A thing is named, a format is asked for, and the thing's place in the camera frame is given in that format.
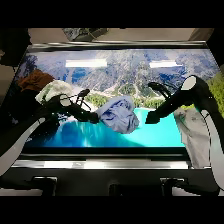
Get white garment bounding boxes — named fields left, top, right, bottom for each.
left=35, top=79, right=74, bottom=104

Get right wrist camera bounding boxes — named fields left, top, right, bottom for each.
left=147, top=81, right=172, bottom=100

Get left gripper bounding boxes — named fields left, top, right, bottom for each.
left=75, top=108, right=101, bottom=125

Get brown garment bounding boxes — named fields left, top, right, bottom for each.
left=17, top=69, right=55, bottom=93

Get light blue shirt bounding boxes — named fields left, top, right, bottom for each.
left=94, top=95, right=141, bottom=135

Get person's legs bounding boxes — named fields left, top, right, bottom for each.
left=189, top=28, right=215, bottom=42

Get pale grey garment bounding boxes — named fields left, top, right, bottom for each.
left=173, top=107, right=214, bottom=170

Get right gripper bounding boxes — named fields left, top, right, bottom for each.
left=145, top=108, right=165, bottom=125

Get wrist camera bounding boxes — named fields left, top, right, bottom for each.
left=75, top=88, right=92, bottom=112
left=147, top=81, right=172, bottom=100

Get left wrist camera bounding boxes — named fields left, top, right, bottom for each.
left=75, top=88, right=92, bottom=112

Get silver frame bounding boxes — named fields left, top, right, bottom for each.
left=0, top=39, right=224, bottom=197

